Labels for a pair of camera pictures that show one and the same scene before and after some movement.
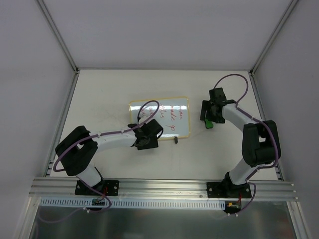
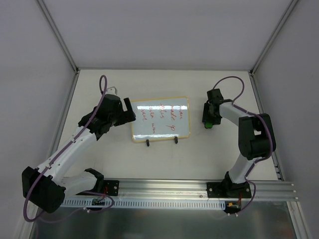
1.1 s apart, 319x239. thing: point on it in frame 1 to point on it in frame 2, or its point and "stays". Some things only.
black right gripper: x=206 y=112 stays
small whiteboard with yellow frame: x=173 y=114 stays
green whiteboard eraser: x=209 y=124 stays
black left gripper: x=154 y=130 to x=127 y=115
